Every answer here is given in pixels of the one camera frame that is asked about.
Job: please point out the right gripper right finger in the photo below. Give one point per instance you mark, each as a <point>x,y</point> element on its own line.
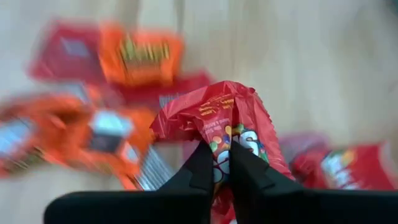
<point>252,186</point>

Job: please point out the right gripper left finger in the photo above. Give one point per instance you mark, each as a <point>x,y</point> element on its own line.
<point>196,180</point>

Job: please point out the red Twizzlers candy pack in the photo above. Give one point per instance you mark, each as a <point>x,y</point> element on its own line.
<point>180,85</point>
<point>68,53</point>

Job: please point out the orange Reese's candy pack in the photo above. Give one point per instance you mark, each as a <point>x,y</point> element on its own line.
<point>152,169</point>
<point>140,59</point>
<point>46,109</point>
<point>105,137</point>
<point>12,146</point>

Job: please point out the red Skittles candy pack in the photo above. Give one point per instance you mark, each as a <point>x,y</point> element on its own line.
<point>217,105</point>
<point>351,168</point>

